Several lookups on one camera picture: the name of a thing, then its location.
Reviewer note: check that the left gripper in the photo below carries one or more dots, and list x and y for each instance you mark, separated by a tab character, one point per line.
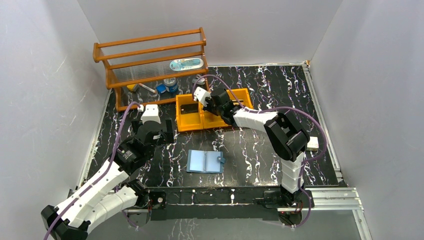
154	133

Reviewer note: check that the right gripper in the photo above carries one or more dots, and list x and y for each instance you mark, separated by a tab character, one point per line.
209	106

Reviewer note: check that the black card with stripe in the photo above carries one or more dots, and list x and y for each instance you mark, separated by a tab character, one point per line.
189	108

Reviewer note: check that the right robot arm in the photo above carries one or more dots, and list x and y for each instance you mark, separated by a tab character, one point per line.
288	138

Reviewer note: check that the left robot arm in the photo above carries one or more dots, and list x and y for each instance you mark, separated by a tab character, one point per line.
106	194

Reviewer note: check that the right yellow plastic bin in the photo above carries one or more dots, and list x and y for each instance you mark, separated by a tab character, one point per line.
242	95

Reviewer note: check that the white stapler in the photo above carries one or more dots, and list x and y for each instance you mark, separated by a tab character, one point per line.
199	80

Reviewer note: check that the left yellow plastic bin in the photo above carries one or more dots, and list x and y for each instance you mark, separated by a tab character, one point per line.
187	122

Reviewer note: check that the white red marker pen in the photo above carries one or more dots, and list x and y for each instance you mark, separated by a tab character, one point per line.
154	91

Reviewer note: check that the small blue box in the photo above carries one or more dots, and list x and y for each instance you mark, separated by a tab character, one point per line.
161	88

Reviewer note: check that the yellow grey sponge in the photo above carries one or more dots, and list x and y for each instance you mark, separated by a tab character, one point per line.
133	87

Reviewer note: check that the white blue round tin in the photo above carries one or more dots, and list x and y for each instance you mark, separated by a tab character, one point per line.
171	85

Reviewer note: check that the blue white oval package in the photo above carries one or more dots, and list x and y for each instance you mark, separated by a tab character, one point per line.
185	64

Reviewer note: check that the wooden shelf rack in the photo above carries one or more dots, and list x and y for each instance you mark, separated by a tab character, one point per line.
148	60

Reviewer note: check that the white rectangular box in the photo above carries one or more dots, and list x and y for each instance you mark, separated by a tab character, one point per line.
313	144

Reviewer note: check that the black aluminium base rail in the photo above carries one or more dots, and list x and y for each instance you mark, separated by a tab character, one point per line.
165	203

